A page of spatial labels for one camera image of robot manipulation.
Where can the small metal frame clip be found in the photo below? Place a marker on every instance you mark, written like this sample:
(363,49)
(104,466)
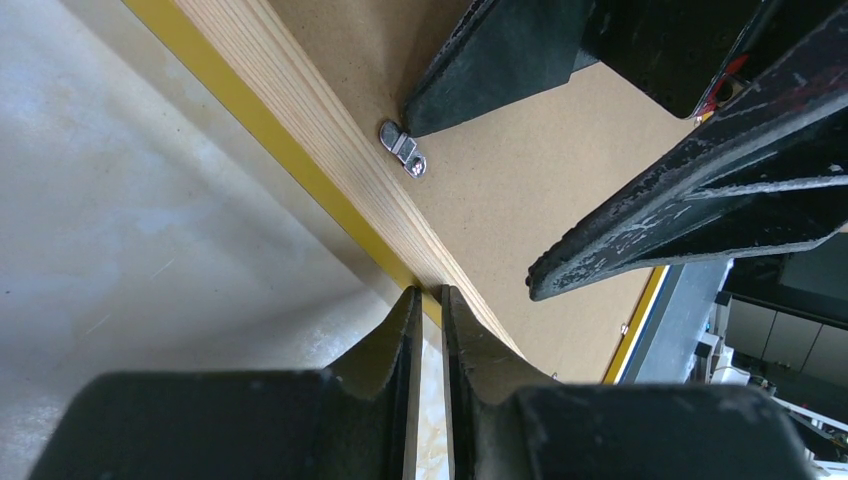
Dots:
(404,148)

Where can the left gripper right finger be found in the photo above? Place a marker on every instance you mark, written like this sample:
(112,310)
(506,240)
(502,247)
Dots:
(509,420)

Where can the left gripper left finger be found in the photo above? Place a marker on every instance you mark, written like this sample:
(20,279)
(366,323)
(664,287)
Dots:
(356,418)

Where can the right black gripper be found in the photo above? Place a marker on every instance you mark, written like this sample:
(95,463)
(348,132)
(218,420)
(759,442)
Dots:
(766,175)

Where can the yellow wooden photo frame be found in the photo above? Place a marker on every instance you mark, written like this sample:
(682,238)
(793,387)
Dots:
(242,52)

